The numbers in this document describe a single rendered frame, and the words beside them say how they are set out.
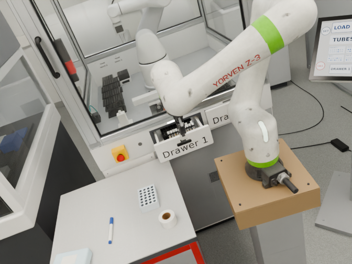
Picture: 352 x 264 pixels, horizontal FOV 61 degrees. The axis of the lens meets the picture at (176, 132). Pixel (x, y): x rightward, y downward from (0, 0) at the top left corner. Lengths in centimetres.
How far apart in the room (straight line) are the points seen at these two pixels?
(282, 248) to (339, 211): 79
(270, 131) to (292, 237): 56
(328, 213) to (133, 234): 132
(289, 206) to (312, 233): 95
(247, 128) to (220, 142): 67
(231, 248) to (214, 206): 28
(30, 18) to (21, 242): 108
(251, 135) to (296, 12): 41
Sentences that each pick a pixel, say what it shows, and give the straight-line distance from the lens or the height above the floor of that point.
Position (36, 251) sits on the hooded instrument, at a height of 59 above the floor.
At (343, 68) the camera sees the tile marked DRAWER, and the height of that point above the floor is 100.
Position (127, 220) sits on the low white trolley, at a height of 76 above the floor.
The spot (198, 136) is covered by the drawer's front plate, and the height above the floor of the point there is 89.
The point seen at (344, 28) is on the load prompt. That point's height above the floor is 115.
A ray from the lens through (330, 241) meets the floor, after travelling 211.
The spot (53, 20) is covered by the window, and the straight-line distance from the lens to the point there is 142.
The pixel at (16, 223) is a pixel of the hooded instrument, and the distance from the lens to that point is 161.
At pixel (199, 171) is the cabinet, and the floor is 55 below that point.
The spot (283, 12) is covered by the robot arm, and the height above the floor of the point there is 146.
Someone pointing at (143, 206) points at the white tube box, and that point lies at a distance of 137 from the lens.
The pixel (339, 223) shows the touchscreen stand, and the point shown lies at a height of 3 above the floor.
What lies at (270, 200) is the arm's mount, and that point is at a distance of 115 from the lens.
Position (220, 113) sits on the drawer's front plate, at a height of 89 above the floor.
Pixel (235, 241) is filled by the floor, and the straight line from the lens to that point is 213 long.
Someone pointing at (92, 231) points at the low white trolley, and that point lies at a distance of 146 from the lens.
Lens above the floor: 172
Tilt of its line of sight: 32 degrees down
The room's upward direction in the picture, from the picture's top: 19 degrees counter-clockwise
